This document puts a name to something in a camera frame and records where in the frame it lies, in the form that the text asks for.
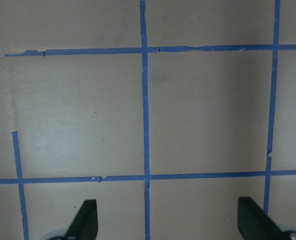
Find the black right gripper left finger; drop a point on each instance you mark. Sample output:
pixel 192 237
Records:
pixel 85 224

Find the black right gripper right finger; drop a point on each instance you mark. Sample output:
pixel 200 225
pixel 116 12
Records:
pixel 254 224

